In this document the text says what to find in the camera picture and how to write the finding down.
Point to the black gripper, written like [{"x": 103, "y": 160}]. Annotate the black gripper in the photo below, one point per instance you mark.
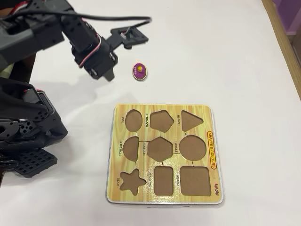
[{"x": 101, "y": 68}]

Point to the purple oval piece yellow pin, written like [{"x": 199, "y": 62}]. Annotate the purple oval piece yellow pin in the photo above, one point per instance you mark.
[{"x": 141, "y": 74}]

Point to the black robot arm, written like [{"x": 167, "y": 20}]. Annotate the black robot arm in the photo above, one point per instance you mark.
[{"x": 28, "y": 33}]

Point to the wooden shape puzzle board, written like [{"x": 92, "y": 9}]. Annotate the wooden shape puzzle board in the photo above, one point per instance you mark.
[{"x": 174, "y": 162}]

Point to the seated person brown leg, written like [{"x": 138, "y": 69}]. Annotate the seated person brown leg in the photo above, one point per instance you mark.
[{"x": 27, "y": 68}]

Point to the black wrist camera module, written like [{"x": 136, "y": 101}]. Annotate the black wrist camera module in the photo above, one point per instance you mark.
[{"x": 134, "y": 37}]

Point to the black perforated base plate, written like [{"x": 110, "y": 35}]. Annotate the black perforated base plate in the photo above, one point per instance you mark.
[{"x": 35, "y": 162}]

